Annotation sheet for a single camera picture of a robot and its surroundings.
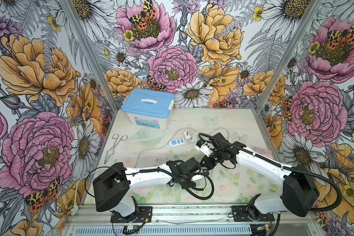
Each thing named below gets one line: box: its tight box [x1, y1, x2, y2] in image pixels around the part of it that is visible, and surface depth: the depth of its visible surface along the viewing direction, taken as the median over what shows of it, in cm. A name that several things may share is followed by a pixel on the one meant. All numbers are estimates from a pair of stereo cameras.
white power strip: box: [169, 137, 186, 147], surface depth 101 cm
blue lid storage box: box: [120, 88, 176, 130], surface depth 105 cm
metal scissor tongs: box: [104, 133, 129, 165], surface depth 101 cm
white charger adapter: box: [183, 131, 191, 142], surface depth 98 cm
